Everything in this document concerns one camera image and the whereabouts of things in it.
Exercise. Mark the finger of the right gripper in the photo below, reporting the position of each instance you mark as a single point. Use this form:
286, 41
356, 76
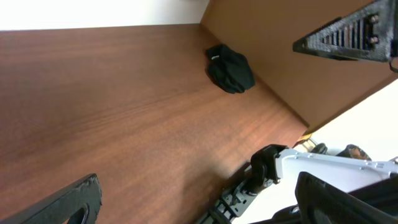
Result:
366, 34

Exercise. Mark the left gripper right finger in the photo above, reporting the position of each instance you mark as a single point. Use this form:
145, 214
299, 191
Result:
320, 202

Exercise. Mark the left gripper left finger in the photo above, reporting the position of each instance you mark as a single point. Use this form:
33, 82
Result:
79, 202

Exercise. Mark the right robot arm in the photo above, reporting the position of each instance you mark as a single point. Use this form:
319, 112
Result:
345, 173

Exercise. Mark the black garment pile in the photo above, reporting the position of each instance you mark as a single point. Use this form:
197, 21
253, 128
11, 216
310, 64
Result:
229, 70

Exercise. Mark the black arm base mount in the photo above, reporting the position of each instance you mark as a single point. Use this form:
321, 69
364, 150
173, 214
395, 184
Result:
245, 185

